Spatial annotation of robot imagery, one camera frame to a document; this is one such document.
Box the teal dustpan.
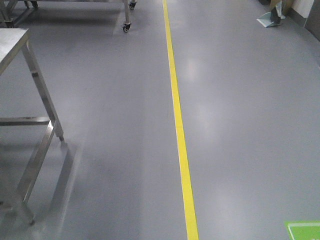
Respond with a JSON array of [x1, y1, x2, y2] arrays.
[[256, 0, 286, 28]]

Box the green floor sticker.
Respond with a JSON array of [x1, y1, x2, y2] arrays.
[[284, 221, 320, 240]]

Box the small stainless steel table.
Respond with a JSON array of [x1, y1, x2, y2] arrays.
[[0, 28, 64, 225]]

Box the steel cart with wheels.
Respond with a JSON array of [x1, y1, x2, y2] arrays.
[[0, 0, 137, 33]]

